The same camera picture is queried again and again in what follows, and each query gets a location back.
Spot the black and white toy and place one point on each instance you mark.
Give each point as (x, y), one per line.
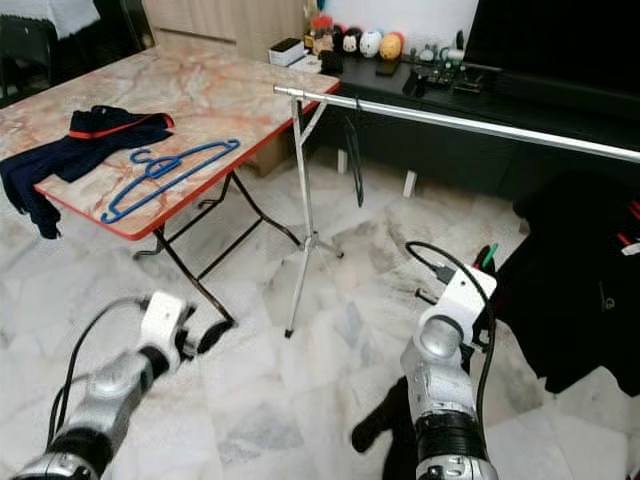
(348, 42)

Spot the black television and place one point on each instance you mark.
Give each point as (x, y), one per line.
(550, 35)

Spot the light wooden cabinet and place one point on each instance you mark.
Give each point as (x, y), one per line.
(220, 20)

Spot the white round toy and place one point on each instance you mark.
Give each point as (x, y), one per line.
(371, 43)

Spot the black small tray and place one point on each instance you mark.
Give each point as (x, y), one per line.
(477, 78)

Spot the silver metal clothes rack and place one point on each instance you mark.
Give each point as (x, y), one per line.
(460, 124)

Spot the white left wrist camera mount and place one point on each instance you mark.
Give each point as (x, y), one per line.
(163, 320)

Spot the white lace cloth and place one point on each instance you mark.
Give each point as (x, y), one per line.
(50, 12)

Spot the white small box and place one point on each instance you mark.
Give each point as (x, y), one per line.
(287, 52)

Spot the dark glass cabinet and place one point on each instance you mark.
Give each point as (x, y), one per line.
(120, 20)

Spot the blue plastic hanger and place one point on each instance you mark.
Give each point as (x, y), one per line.
(160, 165)

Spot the black shirt with small logo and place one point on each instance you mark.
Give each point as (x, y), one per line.
(610, 300)

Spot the black phone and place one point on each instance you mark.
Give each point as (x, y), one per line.
(389, 67)

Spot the navy shirt with red trim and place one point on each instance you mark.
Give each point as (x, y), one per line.
(50, 165)

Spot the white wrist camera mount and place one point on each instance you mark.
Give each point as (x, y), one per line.
(163, 320)
(460, 295)

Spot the red hanger with white tag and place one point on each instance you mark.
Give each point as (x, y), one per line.
(634, 225)

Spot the black plastic hanger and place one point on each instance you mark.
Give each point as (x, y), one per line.
(360, 195)

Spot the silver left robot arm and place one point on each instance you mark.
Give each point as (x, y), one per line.
(110, 405)

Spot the black TV cabinet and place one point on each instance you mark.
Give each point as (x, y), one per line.
(480, 165)

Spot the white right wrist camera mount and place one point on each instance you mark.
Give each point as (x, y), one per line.
(460, 295)

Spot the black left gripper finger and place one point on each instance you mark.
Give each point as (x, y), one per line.
(218, 335)

